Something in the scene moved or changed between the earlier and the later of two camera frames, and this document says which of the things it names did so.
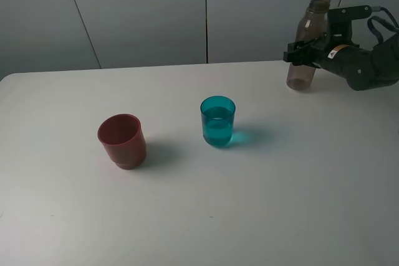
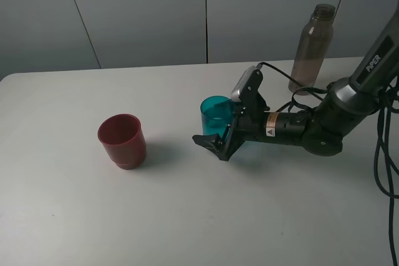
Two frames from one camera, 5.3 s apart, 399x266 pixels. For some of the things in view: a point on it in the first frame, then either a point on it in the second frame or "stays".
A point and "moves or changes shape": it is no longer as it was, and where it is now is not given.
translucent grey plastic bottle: (313, 26) moves or changes shape
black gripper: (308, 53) to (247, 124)
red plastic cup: (123, 137) stays
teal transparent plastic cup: (217, 114) stays
